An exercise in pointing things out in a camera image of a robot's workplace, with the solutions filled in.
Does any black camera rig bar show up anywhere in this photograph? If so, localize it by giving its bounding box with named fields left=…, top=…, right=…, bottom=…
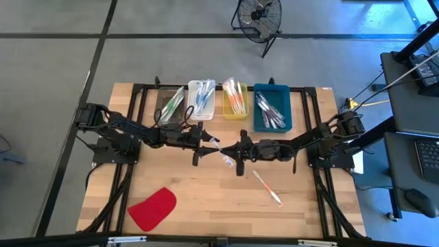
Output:
left=0, top=231, right=439, bottom=247

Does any black metal pole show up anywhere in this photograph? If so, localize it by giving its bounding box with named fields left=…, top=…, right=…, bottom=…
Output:
left=392, top=15, right=439, bottom=64

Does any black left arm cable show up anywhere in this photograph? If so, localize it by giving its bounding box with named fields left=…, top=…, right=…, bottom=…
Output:
left=152, top=104, right=197, bottom=131

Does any white plastic bin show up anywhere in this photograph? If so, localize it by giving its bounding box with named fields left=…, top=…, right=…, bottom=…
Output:
left=187, top=80, right=217, bottom=121

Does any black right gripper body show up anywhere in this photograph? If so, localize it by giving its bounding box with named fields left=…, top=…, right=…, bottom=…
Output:
left=235, top=129, right=296, bottom=177

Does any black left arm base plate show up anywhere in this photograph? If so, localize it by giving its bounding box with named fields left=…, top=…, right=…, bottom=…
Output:
left=91, top=137, right=141, bottom=165

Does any red cloth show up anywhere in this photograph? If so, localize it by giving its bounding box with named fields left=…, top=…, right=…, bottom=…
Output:
left=127, top=187, right=178, bottom=233

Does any black floor fan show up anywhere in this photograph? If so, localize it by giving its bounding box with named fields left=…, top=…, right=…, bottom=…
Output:
left=230, top=0, right=283, bottom=58

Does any teal blue plastic bin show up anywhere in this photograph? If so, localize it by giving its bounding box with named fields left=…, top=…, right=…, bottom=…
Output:
left=252, top=83, right=293, bottom=134

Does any grey desk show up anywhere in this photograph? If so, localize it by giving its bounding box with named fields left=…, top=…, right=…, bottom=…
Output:
left=383, top=132, right=439, bottom=215
left=379, top=51, right=439, bottom=138

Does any black laptop keyboard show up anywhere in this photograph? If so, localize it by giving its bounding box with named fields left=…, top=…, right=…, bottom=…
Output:
left=413, top=139, right=439, bottom=185

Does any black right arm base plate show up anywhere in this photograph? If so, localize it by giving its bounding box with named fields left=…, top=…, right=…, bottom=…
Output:
left=306, top=147, right=356, bottom=169

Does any white cable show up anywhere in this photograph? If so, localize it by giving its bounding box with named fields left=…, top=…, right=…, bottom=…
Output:
left=379, top=50, right=439, bottom=91

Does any black metal table frame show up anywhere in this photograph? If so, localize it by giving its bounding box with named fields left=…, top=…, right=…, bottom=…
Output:
left=77, top=77, right=368, bottom=241

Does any silver metal bracket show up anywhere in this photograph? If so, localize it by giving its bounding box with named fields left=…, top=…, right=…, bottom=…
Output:
left=297, top=239, right=339, bottom=247
left=106, top=235, right=147, bottom=244

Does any black power device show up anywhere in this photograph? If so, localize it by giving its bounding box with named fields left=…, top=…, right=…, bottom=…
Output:
left=407, top=54, right=439, bottom=97

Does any yellow floor cable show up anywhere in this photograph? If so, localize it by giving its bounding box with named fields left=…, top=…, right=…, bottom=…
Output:
left=344, top=97, right=390, bottom=110

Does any white paper sheet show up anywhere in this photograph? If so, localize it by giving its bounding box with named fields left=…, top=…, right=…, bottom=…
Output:
left=352, top=150, right=364, bottom=174

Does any black computer mouse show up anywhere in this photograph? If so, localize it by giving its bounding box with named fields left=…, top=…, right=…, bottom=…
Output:
left=405, top=187, right=439, bottom=220

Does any yellow plastic bin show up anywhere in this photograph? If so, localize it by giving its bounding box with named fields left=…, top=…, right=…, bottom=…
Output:
left=222, top=82, right=250, bottom=121

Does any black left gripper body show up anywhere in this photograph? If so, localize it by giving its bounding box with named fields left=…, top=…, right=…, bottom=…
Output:
left=160, top=121, right=205, bottom=167

